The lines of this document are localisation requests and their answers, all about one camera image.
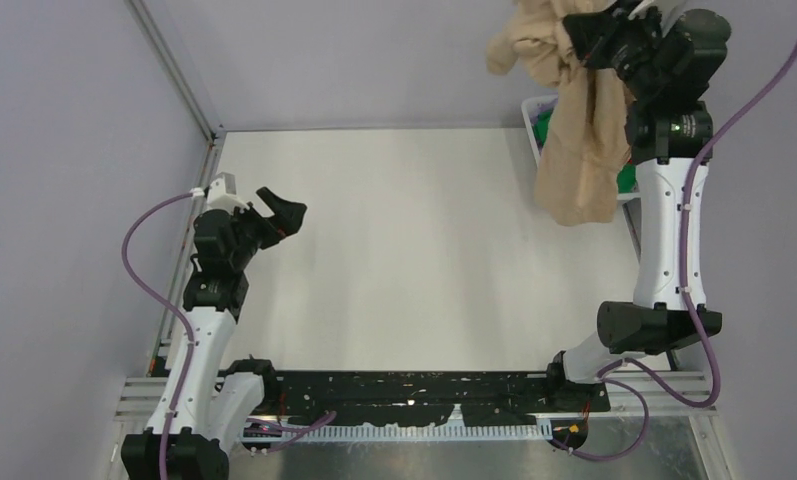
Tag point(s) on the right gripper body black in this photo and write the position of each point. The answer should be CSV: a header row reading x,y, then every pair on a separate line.
x,y
622,42

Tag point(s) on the beige t shirt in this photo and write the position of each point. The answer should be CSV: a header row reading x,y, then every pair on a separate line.
x,y
586,148

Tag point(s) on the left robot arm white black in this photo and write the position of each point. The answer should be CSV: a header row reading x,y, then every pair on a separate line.
x,y
203,408

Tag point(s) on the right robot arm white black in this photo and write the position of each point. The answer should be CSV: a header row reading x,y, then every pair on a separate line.
x,y
666,59

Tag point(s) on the green t shirt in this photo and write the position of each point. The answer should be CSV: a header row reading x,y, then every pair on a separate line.
x,y
626,179

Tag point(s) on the white plastic basket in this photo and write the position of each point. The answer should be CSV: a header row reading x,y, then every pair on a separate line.
x,y
537,111

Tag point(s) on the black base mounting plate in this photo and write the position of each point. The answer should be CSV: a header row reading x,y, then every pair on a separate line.
x,y
424,398

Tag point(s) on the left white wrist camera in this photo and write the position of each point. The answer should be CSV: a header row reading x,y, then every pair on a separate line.
x,y
221,193

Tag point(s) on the white slotted cable duct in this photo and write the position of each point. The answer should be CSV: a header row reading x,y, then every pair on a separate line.
x,y
455,432

